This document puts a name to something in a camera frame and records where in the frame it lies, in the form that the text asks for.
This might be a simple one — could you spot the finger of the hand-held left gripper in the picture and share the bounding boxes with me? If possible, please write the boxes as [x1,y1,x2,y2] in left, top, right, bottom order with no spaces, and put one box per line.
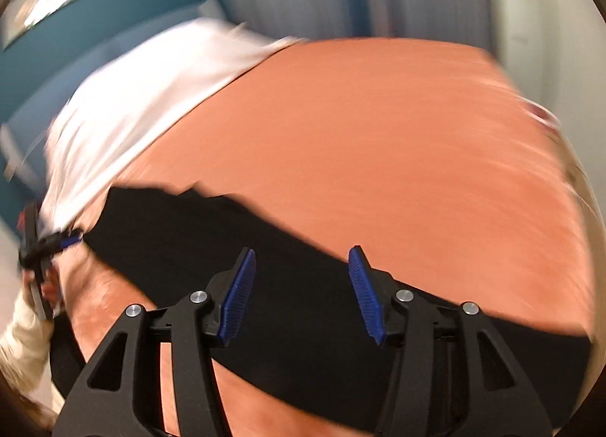
[35,229,84,258]

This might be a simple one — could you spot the orange blanket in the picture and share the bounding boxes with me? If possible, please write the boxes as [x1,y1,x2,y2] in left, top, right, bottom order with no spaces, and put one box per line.
[57,36,592,437]

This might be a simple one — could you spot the person's left hand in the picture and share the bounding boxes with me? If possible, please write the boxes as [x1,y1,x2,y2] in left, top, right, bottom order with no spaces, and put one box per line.
[40,269,64,311]

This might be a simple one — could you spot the black pants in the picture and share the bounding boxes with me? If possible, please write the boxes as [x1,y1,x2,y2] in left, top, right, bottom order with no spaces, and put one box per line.
[52,186,592,437]

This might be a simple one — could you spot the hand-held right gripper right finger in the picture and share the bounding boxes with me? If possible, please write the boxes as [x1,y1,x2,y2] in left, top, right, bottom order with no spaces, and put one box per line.
[348,245,554,437]

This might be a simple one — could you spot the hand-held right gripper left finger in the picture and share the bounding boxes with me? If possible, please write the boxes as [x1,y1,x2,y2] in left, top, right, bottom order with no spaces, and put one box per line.
[53,247,257,437]

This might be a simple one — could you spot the white duvet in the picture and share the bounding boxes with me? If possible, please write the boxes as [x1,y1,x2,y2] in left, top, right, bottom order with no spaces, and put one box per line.
[42,17,308,235]

